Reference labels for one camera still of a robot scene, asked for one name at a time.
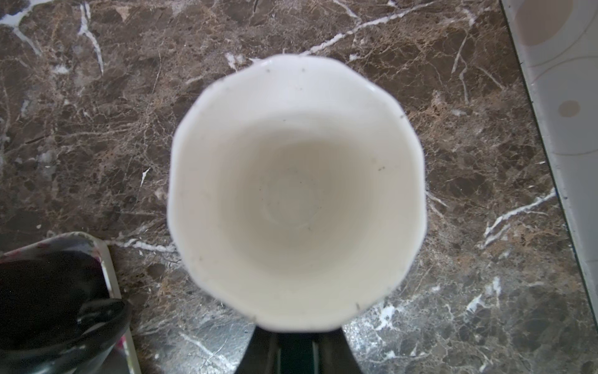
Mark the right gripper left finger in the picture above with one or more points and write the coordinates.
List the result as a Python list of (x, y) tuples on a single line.
[(261, 354)]

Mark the black mug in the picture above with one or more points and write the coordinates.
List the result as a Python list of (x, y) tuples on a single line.
[(51, 313)]

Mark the dark green mug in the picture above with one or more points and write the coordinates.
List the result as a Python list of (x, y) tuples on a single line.
[(297, 198)]

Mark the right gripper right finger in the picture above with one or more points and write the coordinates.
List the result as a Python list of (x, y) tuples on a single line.
[(335, 355)]

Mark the floral serving tray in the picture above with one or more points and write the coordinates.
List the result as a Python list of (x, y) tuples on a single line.
[(105, 262)]

